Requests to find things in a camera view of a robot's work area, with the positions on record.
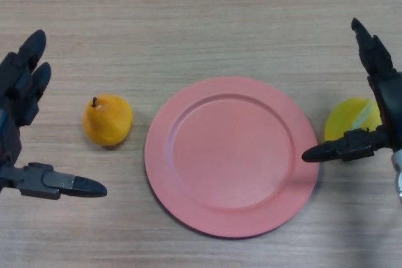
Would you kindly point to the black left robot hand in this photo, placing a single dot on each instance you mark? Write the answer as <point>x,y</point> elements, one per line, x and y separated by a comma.
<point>12,114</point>

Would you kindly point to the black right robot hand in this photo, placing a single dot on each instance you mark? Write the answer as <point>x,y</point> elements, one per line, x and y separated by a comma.
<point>391,108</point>

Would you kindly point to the yellow starfruit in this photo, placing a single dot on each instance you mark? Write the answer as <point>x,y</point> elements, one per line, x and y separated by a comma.
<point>340,117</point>

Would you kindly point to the pink round plate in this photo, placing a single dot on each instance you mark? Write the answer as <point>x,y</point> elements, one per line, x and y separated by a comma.
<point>232,158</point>

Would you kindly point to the orange yellow pear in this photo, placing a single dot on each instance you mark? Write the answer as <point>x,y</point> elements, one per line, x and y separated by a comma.
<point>108,122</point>

